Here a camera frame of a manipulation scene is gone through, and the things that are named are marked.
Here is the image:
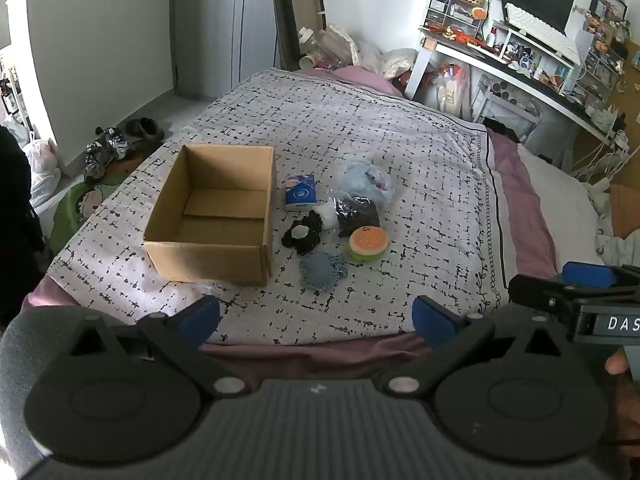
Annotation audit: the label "grey wardrobe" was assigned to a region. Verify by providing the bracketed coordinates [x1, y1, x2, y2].
[170, 0, 277, 100]

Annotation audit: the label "white keyboard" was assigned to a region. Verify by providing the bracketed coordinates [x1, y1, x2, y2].
[504, 3, 580, 64]

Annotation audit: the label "grey sneakers pair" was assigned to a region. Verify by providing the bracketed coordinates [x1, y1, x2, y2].
[84, 127, 131, 180]

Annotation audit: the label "light blue fluffy plush bag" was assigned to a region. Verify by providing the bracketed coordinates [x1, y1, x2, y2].
[338, 160, 395, 208]

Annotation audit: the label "black item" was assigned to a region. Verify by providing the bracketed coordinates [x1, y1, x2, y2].
[335, 195, 380, 237]

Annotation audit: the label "white pillow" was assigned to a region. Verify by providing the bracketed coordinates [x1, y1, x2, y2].
[518, 148, 603, 270]

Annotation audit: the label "white soft wad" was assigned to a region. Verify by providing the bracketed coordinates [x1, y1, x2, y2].
[314, 198, 338, 231]

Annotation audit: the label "green cartoon floor mat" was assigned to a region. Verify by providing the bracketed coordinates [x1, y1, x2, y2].
[48, 156, 143, 255]

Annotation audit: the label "white plastic bag on floor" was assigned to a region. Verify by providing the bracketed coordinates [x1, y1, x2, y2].
[23, 136, 62, 208]

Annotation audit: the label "paper cup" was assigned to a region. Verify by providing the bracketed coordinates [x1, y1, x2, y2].
[298, 52, 322, 70]

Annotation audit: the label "white desk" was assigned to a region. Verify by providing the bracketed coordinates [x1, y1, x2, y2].
[404, 27, 639, 165]

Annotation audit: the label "blue tissue pack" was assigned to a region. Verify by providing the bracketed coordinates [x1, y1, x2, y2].
[284, 174, 317, 210]

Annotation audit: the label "person right hand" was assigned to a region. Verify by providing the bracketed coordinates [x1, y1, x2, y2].
[605, 348, 639, 448]

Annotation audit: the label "leaning brown framed board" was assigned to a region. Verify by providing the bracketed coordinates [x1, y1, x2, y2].
[273, 0, 326, 70]

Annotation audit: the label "patterned white bed blanket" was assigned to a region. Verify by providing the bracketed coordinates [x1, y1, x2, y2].
[45, 67, 511, 347]

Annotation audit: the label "grey blue knitted pouch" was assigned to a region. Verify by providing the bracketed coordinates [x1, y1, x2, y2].
[299, 252, 348, 292]

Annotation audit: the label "dark slippers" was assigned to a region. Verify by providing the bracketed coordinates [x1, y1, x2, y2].
[125, 117, 165, 144]

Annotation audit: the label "brown cardboard box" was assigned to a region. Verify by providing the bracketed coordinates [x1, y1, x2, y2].
[143, 144, 277, 286]

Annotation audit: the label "pink bed sheet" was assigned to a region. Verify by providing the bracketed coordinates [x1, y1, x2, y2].
[22, 64, 559, 380]

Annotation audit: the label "person black clothing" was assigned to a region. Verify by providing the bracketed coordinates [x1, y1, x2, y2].
[0, 127, 46, 330]

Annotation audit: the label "clear plastic bottle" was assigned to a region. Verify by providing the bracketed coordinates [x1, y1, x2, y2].
[298, 27, 324, 58]

